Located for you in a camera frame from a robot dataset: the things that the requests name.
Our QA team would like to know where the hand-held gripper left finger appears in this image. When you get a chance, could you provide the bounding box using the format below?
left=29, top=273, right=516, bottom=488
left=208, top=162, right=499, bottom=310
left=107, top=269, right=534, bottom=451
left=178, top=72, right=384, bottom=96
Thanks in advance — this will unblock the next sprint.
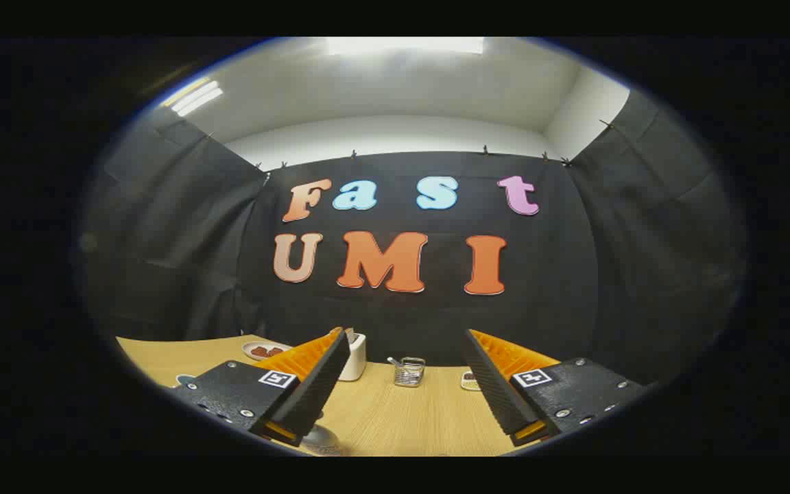
left=171, top=327, right=352, bottom=448

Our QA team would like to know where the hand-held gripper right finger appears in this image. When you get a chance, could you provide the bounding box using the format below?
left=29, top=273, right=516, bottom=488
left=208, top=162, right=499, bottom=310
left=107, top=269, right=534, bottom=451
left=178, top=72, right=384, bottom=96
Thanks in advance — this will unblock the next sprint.
left=462, top=328, right=646, bottom=448

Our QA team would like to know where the silver bottle with printed label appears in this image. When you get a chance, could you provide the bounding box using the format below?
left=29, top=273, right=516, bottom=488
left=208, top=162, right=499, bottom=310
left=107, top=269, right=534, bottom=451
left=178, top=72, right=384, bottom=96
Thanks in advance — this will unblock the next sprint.
left=301, top=410, right=344, bottom=456

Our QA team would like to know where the white toaster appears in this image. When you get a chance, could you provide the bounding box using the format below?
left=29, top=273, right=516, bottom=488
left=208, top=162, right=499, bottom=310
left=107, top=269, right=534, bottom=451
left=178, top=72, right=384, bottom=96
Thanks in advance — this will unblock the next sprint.
left=338, top=329, right=367, bottom=382

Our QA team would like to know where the wooden table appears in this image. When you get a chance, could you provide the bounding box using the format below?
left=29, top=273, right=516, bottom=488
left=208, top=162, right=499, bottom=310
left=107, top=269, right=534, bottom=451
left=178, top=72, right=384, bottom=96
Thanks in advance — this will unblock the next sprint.
left=115, top=334, right=547, bottom=457

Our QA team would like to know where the white round plate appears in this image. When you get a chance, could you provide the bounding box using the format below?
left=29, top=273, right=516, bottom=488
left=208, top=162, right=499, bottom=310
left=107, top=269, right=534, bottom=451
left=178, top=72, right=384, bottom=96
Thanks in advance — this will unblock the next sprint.
left=242, top=341, right=293, bottom=362

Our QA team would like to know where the black backdrop cloth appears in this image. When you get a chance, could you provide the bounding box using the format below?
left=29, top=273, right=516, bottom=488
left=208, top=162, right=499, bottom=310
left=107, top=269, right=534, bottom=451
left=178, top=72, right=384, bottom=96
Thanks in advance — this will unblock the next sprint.
left=83, top=89, right=745, bottom=385

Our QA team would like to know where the rectangular ceiling light panel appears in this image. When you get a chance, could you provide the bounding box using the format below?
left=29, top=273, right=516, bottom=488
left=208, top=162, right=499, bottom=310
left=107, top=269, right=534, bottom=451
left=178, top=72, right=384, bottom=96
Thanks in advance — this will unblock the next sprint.
left=326, top=38, right=485, bottom=56
left=162, top=79, right=224, bottom=117

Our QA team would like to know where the wire mesh holder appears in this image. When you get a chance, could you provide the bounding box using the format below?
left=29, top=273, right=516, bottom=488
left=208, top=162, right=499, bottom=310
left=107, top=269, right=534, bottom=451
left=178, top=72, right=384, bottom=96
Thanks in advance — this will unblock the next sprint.
left=394, top=357, right=427, bottom=388

